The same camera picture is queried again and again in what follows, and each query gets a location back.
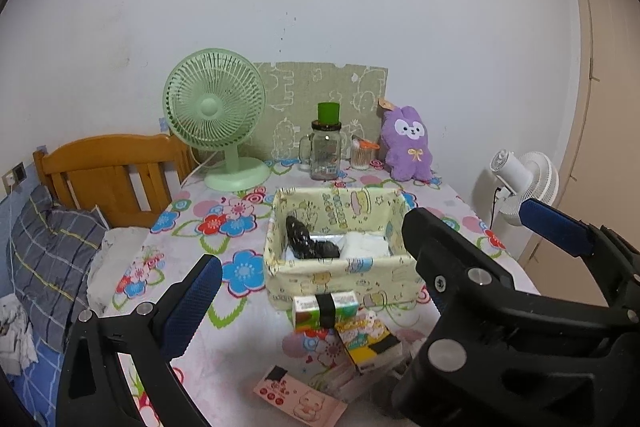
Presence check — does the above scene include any green patterned board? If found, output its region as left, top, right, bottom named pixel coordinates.
left=252, top=61, right=390, bottom=164

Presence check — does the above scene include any purple plush rabbit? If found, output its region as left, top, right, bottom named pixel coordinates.
left=378, top=99, right=435, bottom=183

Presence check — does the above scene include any clear striped tissue pack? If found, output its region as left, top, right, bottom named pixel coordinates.
left=312, top=352, right=408, bottom=405

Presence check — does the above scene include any blue bed sheet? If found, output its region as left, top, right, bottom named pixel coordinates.
left=0, top=332, right=68, bottom=413

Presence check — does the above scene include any green desk fan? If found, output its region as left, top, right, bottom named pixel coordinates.
left=162, top=48, right=271, bottom=193

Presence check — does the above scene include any glass jar with green lid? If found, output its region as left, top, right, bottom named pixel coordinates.
left=299, top=102, right=344, bottom=181

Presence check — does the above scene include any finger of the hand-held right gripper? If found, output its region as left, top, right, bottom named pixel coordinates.
left=519, top=198, right=640, bottom=308
left=402, top=207, right=517, bottom=309

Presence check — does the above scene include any cartoon print fabric storage basket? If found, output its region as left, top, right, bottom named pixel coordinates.
left=263, top=186, right=419, bottom=312

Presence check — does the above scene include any white pillow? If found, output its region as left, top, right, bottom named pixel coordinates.
left=87, top=227, right=152, bottom=314

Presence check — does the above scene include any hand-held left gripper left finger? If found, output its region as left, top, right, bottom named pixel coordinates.
left=56, top=254, right=224, bottom=427

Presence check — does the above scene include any beige door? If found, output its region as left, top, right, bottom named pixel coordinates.
left=517, top=0, right=640, bottom=298

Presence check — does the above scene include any white crumpled cloth on bed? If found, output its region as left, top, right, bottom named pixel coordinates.
left=0, top=294, right=39, bottom=374

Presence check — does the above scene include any small green juice carton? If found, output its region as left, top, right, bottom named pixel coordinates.
left=293, top=291, right=360, bottom=333

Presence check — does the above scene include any pink tissue packet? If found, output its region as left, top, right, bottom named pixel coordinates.
left=252, top=364, right=349, bottom=427

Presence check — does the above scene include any cotton swab jar orange lid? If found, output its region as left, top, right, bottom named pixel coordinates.
left=350, top=134, right=384, bottom=172

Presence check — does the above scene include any yellow cartoon tissue packet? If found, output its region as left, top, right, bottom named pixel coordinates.
left=334, top=310, right=404, bottom=376

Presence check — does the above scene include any white fan cable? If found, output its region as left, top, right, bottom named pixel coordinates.
left=181, top=151, right=211, bottom=186

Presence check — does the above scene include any white crumpled cloth in basket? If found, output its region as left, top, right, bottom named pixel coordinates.
left=340, top=232, right=392, bottom=259

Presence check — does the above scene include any white desk fan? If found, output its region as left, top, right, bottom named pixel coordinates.
left=488, top=148, right=560, bottom=228

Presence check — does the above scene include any grey plaid pillow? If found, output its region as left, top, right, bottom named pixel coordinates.
left=9, top=184, right=109, bottom=351

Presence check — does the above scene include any black sock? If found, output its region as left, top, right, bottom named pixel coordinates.
left=284, top=215, right=344, bottom=260

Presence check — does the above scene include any wall socket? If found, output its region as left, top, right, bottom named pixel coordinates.
left=2, top=162, right=27, bottom=190

